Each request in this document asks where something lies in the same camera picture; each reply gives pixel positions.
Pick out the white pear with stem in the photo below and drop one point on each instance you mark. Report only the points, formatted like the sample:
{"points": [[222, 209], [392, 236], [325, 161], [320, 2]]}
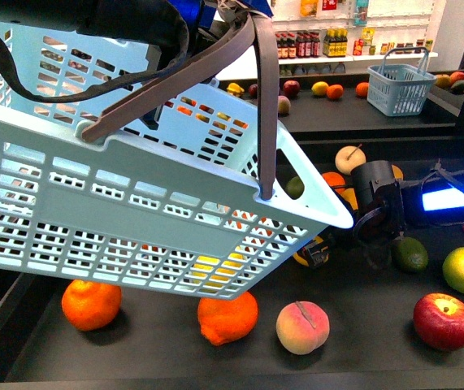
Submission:
{"points": [[348, 158]]}

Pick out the bumpy orange left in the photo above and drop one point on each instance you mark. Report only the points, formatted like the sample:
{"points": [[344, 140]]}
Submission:
{"points": [[89, 306]]}

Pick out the golden pear fruit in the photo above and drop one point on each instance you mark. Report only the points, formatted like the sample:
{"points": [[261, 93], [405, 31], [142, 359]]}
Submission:
{"points": [[397, 172]]}

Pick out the light blue shopping basket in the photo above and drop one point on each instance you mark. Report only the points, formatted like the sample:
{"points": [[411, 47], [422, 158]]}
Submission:
{"points": [[138, 208]]}

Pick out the green avocado right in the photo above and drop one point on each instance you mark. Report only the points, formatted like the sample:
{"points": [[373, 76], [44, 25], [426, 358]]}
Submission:
{"points": [[409, 254]]}

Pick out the small blue background basket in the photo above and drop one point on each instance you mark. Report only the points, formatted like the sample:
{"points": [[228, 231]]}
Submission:
{"points": [[400, 89]]}

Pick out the back wall goods shelf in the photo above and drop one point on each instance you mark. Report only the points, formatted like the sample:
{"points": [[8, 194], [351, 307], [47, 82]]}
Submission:
{"points": [[393, 21]]}

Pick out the green lime upper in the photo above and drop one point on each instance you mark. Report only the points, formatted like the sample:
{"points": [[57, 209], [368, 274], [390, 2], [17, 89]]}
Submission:
{"points": [[295, 187]]}

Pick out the peach fruit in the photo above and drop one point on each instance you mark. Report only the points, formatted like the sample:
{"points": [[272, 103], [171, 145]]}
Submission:
{"points": [[302, 327]]}

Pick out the black metal display shelf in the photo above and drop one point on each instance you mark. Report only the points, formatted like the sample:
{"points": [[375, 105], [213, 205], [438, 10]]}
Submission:
{"points": [[156, 343]]}

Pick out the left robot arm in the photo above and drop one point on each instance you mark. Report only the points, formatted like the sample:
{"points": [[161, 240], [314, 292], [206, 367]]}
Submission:
{"points": [[65, 52]]}

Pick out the bumpy orange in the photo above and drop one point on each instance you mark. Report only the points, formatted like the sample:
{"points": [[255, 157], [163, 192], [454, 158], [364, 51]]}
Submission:
{"points": [[89, 306], [222, 322]]}

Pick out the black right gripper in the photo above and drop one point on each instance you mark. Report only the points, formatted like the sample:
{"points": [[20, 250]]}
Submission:
{"points": [[380, 212]]}

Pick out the red apple front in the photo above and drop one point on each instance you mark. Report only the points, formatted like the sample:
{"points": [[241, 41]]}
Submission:
{"points": [[438, 320]]}

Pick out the orange behind apple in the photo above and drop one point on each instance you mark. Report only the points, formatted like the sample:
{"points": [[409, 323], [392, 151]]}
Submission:
{"points": [[335, 180]]}

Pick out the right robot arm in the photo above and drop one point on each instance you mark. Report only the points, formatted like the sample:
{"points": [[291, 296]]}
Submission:
{"points": [[435, 200]]}

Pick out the yellow orange fruit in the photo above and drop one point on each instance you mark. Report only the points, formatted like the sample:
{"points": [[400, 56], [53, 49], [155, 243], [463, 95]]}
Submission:
{"points": [[350, 196]]}

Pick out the bumpy orange centre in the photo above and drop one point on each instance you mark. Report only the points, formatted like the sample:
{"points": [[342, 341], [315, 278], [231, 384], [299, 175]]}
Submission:
{"points": [[222, 322]]}

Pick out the pile of background fruit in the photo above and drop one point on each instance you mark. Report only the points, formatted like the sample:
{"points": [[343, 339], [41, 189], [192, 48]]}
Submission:
{"points": [[292, 88]]}

